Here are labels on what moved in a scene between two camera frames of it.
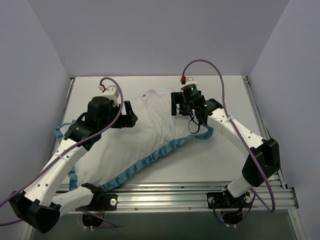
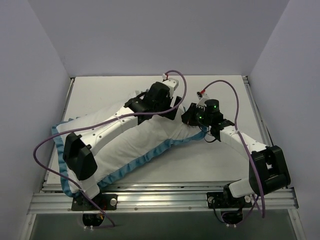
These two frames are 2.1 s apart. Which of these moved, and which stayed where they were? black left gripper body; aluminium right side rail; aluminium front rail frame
Moved: black left gripper body
Stayed: aluminium front rail frame; aluminium right side rail
